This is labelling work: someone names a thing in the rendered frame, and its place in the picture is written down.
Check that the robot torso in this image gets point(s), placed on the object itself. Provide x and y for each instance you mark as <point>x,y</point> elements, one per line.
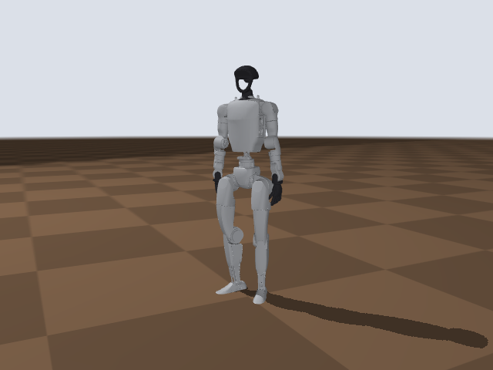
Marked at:
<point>247,130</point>

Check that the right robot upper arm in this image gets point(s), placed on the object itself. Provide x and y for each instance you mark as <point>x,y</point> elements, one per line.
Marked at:
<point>221,141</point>

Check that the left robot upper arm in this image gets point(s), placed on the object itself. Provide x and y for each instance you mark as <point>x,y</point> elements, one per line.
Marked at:
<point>270,110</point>

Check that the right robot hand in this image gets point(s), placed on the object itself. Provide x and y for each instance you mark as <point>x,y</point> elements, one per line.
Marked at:
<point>216,180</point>

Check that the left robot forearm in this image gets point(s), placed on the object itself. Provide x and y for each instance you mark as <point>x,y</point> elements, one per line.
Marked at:
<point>275,162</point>

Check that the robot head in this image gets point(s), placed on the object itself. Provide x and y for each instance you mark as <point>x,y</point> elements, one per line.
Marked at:
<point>248,74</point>

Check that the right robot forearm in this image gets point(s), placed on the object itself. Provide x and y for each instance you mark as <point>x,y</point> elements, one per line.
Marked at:
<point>218,160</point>

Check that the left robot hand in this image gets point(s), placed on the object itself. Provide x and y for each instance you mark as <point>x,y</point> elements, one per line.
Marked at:
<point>276,191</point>

